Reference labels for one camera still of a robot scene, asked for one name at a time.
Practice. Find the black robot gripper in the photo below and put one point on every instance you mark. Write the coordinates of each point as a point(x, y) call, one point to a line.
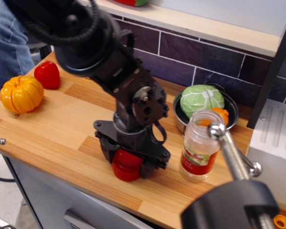
point(135, 139)

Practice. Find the red plastic cap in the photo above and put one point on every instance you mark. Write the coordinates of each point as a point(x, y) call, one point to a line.
point(126, 166)

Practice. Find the clear spice jar red label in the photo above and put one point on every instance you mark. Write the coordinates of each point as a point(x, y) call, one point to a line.
point(199, 150)

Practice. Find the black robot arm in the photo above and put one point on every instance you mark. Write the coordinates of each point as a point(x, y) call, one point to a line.
point(89, 43)

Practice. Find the silver metal pot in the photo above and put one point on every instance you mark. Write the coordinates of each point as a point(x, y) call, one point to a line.
point(182, 120)

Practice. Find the orange toy fruit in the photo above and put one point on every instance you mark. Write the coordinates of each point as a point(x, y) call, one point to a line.
point(222, 112)

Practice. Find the green toy cabbage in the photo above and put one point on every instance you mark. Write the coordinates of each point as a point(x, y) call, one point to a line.
point(200, 97)

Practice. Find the red toy strawberry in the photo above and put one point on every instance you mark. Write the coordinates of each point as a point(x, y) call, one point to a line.
point(47, 73)

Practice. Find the black clamp with metal screw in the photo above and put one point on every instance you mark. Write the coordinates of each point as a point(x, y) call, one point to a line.
point(241, 204)

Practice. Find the orange toy pumpkin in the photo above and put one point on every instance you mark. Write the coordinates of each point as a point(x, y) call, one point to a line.
point(21, 94)

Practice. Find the grey chair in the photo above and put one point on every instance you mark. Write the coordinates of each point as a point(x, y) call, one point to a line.
point(38, 49)

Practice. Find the wooden shelf with dark posts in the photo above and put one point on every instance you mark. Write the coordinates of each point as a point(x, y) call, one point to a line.
point(188, 49)

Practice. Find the white sink unit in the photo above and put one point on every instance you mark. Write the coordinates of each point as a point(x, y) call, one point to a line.
point(268, 144)

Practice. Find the person leg in jeans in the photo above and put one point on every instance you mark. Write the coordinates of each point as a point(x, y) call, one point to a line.
point(15, 56)

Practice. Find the grey cabinet drawer handle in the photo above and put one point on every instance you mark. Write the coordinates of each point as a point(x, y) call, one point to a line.
point(73, 221)

